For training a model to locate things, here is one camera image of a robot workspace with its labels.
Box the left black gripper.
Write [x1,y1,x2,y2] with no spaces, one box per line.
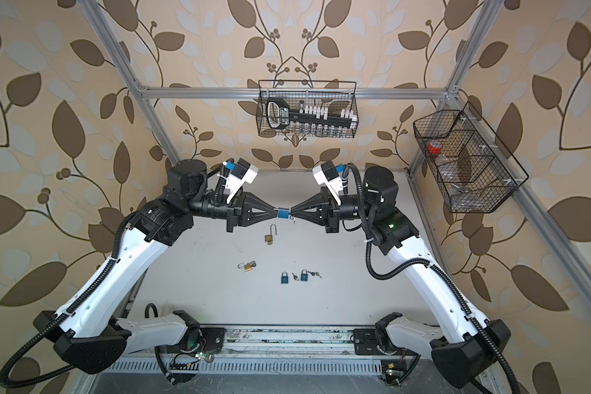
[181,189,276,234]

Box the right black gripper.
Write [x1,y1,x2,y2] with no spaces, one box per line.
[293,189,377,236]

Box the blue padlock with key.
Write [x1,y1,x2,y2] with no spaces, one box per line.
[300,269,321,282]
[281,272,300,285]

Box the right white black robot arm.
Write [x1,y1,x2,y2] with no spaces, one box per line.
[290,162,521,393]

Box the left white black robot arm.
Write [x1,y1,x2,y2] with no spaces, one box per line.
[0,159,277,389]

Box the open brass padlock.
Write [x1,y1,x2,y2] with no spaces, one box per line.
[264,224,277,246]

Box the black socket tool set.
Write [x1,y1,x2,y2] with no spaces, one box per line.
[264,98,359,130]

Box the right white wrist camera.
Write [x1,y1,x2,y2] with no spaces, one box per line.
[312,161,344,205]

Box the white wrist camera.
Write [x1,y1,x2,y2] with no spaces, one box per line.
[312,161,344,205]
[223,159,259,204]

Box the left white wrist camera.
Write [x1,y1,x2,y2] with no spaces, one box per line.
[223,159,259,204]

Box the back black wire basket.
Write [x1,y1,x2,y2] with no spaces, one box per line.
[255,78,360,139]

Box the black wire basket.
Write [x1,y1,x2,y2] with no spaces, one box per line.
[413,103,529,213]
[255,78,360,139]

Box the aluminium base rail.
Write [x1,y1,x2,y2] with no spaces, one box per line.
[109,318,444,377]

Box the right black wire basket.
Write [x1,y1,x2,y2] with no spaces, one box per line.
[413,103,529,213]

